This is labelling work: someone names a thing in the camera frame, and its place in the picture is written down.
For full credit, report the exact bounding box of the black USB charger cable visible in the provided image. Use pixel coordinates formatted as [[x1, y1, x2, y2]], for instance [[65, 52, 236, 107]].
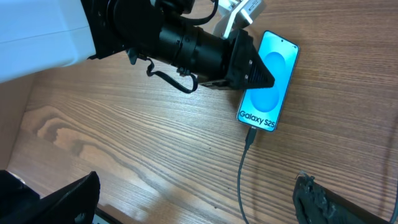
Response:
[[236, 126, 398, 224]]

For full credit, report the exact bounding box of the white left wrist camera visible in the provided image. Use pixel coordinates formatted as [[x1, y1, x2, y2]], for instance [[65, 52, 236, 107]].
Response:
[[212, 0, 266, 39]]

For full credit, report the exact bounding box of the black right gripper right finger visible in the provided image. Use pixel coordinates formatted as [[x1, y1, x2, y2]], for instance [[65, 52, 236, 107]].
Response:
[[292, 171, 392, 224]]

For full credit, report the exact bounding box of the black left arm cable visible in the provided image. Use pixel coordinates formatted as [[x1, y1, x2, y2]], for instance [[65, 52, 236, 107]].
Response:
[[146, 0, 220, 95]]

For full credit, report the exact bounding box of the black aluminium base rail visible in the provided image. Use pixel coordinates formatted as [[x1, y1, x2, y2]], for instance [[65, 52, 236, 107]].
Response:
[[92, 207, 122, 224]]

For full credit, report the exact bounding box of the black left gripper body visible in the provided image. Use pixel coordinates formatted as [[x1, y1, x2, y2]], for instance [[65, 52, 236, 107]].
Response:
[[198, 29, 258, 90]]

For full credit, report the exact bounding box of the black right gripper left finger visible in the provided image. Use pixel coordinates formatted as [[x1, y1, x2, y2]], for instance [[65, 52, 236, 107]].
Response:
[[1, 170, 100, 224]]

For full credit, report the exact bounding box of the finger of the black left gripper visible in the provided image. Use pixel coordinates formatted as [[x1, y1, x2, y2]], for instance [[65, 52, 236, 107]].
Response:
[[244, 51, 275, 89]]

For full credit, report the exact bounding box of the blue Samsung Galaxy phone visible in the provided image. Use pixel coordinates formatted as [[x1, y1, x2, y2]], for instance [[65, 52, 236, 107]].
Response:
[[237, 30, 300, 132]]

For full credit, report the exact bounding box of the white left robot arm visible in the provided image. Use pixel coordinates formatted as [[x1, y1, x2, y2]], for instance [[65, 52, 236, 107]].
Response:
[[1, 0, 275, 90]]

